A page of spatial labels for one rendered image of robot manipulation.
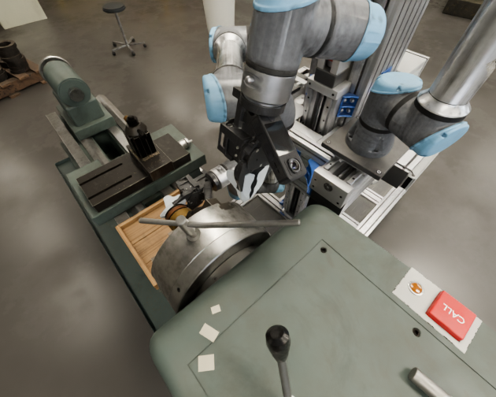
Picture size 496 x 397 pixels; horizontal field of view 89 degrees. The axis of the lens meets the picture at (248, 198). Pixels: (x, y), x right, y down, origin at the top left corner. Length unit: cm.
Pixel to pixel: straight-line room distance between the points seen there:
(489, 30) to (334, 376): 66
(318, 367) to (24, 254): 229
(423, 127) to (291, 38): 49
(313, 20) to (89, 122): 137
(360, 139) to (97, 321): 181
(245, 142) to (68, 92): 118
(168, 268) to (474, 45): 77
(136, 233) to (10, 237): 171
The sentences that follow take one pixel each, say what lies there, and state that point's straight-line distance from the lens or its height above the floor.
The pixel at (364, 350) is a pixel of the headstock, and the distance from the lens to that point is 54.
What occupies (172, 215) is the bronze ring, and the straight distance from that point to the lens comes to 80.
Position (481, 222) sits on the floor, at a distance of 276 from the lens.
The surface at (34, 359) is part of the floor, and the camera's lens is 216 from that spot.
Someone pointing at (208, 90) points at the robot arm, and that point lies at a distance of 67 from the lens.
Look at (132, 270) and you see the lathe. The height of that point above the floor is 54.
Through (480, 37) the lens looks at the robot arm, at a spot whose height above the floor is 155.
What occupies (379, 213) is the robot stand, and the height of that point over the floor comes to 23.
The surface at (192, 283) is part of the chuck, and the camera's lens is 59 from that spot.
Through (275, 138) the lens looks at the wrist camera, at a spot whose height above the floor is 150.
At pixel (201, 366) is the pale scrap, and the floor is 126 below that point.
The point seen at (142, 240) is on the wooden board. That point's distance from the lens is 105.
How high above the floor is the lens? 175
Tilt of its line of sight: 54 degrees down
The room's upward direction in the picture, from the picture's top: straight up
